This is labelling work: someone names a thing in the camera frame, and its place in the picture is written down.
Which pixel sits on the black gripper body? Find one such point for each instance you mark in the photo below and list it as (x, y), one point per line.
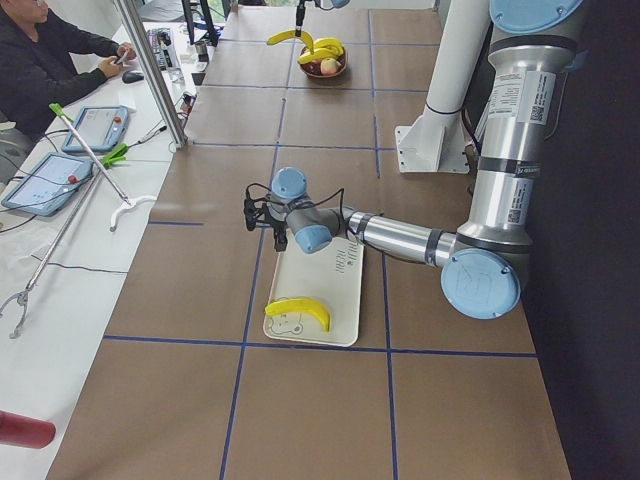
(278, 229)

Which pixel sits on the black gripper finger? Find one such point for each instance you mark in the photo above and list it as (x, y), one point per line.
(300, 15)
(280, 240)

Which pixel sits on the yellow banana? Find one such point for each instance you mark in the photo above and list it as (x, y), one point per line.
(329, 43)
(303, 305)
(317, 54)
(306, 38)

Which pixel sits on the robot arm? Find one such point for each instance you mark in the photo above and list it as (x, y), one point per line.
(484, 263)
(334, 4)

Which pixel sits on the brown wicker basket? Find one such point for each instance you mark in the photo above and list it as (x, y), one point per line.
(313, 69)

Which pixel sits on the pale pink apple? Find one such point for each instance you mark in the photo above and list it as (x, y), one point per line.
(330, 67)

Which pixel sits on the cream bear tray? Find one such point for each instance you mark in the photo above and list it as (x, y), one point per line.
(332, 276)

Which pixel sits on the metal cup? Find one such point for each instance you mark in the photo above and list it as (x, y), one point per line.
(201, 51)

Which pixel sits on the long metal reacher grabber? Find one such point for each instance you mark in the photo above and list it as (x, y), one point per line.
(128, 203)

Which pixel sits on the green clip tool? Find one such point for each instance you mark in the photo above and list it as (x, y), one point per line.
(116, 155)

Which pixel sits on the blue teach pendant far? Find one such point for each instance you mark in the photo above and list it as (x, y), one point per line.
(102, 127)

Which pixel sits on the blue teach pendant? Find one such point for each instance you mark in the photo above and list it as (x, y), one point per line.
(51, 183)
(102, 127)

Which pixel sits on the black computer mouse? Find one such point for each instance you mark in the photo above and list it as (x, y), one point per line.
(131, 76)

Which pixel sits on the blue teach pendant near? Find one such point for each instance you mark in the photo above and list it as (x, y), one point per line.
(51, 183)

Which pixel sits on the seated person in black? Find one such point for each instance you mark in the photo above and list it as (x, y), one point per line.
(46, 60)

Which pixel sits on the red cylinder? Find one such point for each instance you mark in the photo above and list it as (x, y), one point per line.
(22, 431)

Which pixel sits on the aluminium frame post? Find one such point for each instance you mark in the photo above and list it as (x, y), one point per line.
(137, 35)

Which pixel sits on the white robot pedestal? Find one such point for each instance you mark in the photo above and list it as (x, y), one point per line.
(435, 142)

